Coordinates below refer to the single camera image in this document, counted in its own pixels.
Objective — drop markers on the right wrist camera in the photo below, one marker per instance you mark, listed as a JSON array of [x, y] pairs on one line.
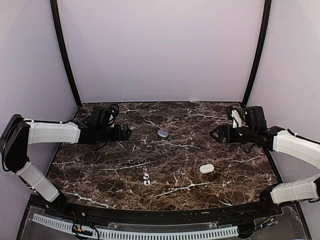
[[253, 117]]

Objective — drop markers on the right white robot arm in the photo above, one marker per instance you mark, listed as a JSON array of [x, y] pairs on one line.
[[283, 141]]

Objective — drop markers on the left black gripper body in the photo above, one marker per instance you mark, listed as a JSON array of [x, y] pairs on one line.
[[104, 136]]

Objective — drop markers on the black front rail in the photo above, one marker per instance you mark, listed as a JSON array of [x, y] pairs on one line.
[[239, 214]]

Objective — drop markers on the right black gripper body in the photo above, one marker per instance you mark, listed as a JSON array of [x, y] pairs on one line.
[[248, 136]]

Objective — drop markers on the left black frame post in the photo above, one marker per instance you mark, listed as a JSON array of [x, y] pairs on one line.
[[63, 52]]

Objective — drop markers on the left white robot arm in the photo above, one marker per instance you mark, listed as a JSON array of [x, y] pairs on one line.
[[20, 133]]

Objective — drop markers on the black frame post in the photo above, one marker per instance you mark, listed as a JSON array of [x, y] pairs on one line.
[[63, 52], [258, 52]]

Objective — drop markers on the purple grey earbud case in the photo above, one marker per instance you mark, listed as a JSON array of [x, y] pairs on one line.
[[163, 134]]

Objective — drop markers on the white earbud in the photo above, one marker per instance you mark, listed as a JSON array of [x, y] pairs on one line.
[[145, 176], [146, 182]]

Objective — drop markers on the white earbud charging case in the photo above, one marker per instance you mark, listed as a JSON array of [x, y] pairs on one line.
[[207, 168]]

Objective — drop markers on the white slotted cable duct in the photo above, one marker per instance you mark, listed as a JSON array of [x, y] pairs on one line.
[[122, 231]]

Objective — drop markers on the right black frame post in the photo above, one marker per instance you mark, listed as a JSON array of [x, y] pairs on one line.
[[258, 52]]

